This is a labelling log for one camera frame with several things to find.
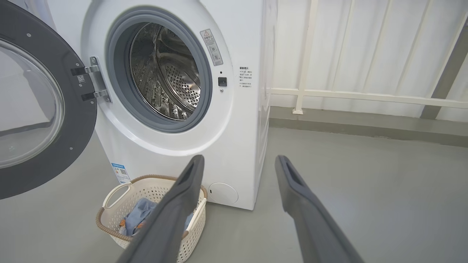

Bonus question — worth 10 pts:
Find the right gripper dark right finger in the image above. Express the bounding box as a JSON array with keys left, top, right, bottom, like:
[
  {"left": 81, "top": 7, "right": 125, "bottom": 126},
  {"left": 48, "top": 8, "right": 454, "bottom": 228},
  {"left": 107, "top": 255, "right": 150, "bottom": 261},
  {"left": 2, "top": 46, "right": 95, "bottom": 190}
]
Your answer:
[{"left": 275, "top": 155, "right": 365, "bottom": 263}]

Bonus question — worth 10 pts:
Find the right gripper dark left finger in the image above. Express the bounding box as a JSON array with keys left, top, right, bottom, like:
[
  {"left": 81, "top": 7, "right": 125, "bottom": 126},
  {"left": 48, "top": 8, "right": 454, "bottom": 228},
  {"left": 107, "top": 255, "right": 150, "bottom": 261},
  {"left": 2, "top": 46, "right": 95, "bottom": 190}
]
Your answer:
[{"left": 116, "top": 155, "right": 205, "bottom": 263}]

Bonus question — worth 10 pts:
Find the blue printed garment cream lining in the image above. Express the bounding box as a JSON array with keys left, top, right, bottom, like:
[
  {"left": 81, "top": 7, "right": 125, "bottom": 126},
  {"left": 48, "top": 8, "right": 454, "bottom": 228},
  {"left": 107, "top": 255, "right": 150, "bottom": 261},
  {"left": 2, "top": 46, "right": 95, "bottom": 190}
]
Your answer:
[{"left": 119, "top": 198, "right": 158, "bottom": 236}]

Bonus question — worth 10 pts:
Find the black round glass washer door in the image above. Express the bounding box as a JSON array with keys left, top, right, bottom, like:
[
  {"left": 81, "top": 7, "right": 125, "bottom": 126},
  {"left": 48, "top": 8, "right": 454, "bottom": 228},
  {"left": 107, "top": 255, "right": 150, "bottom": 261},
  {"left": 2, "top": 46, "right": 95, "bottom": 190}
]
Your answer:
[{"left": 0, "top": 0, "right": 98, "bottom": 200}]

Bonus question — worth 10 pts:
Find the white front-load washing machine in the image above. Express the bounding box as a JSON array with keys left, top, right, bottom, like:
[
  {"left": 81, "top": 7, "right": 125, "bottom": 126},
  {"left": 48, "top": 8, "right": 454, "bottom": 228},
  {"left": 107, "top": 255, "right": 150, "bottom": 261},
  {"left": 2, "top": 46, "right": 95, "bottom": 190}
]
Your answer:
[{"left": 7, "top": 0, "right": 279, "bottom": 211}]

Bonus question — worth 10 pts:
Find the steel perforated washer drum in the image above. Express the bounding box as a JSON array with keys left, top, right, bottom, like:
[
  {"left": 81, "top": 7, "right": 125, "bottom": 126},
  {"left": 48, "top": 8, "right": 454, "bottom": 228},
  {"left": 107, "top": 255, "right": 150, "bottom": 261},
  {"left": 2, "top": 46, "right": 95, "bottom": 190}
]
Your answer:
[{"left": 129, "top": 23, "right": 201, "bottom": 121}]

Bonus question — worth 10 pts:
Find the metal door hinge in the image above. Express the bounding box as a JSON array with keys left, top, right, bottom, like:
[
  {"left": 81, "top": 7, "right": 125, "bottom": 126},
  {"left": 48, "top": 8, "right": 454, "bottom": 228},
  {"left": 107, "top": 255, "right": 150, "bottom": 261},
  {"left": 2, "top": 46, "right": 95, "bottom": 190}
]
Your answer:
[{"left": 71, "top": 57, "right": 112, "bottom": 103}]

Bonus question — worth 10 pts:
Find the cream perforated basket brown rim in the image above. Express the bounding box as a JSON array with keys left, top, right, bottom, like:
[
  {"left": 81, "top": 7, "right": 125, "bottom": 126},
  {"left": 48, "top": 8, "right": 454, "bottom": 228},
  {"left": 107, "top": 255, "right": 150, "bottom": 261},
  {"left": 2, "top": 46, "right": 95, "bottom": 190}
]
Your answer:
[{"left": 96, "top": 175, "right": 208, "bottom": 263}]

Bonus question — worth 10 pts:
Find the round drain filter cover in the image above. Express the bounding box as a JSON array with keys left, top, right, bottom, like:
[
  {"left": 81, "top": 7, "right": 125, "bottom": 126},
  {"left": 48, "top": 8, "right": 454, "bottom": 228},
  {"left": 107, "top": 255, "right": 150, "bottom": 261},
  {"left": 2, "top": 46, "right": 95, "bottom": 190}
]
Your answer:
[{"left": 208, "top": 182, "right": 239, "bottom": 205}]

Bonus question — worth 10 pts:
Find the blue energy label sticker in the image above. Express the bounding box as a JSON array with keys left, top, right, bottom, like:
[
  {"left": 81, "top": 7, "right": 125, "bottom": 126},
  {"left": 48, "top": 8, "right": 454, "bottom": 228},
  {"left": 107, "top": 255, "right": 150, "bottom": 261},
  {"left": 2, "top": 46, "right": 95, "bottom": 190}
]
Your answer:
[{"left": 111, "top": 163, "right": 131, "bottom": 184}]

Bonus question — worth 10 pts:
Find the white metal railing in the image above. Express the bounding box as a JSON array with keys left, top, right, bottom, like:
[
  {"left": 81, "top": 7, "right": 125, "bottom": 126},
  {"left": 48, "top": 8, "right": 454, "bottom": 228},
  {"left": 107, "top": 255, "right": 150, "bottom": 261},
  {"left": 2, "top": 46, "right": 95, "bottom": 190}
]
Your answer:
[{"left": 269, "top": 0, "right": 468, "bottom": 115}]

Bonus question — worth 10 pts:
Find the black printed text label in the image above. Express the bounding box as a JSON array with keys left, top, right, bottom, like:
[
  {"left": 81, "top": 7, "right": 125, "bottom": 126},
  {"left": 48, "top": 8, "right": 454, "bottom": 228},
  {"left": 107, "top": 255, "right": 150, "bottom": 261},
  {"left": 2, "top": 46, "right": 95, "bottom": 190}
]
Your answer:
[{"left": 239, "top": 66, "right": 253, "bottom": 89}]

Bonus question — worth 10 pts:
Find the grey warning sticker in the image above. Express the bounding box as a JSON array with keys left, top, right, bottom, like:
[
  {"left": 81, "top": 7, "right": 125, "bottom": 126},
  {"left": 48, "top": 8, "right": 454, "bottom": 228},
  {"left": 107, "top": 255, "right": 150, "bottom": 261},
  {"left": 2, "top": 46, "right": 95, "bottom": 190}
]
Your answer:
[{"left": 200, "top": 29, "right": 223, "bottom": 66}]

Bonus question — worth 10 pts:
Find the grey slanted post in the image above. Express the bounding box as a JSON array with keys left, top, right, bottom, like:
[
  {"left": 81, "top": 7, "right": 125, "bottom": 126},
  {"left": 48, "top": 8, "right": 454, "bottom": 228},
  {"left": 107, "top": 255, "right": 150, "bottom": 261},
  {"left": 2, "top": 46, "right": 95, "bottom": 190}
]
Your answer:
[{"left": 420, "top": 18, "right": 468, "bottom": 120}]

